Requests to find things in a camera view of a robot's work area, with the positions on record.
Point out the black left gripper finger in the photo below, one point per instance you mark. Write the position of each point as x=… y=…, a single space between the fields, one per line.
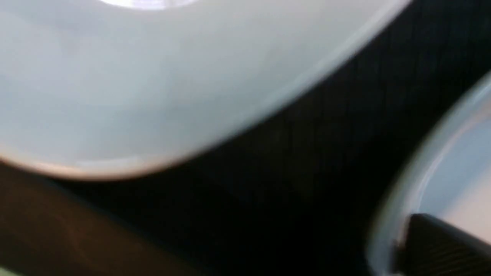
x=433 y=247

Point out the white bowl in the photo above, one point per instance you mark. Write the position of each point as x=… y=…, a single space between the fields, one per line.
x=449 y=177
x=111 y=89

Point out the black serving tray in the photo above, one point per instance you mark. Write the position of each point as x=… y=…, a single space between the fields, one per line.
x=293 y=196

